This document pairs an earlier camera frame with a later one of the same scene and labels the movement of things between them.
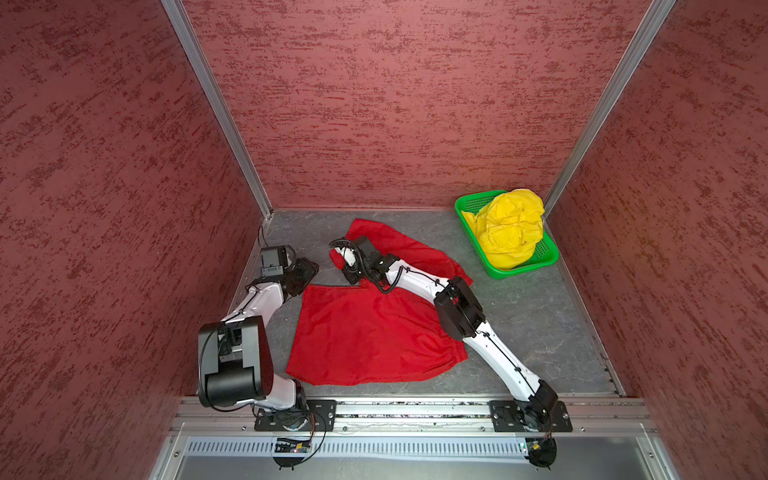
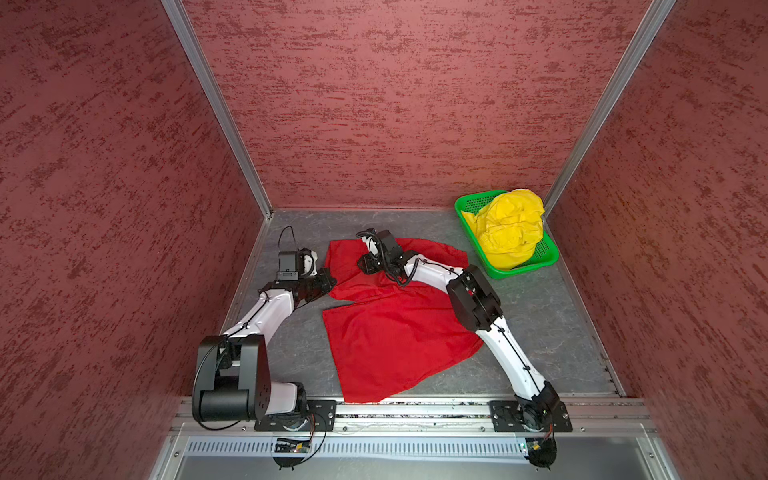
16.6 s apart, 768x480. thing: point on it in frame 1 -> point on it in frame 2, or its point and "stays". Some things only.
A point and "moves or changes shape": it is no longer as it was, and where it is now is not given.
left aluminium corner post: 194,51 stays
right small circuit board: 541,452 stays
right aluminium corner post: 654,19 stays
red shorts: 346,334 moves or changes shape
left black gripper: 308,269 -> 327,281
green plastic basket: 546,252 stays
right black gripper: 353,275 -> 369,266
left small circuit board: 288,445 stays
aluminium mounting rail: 210,415 stays
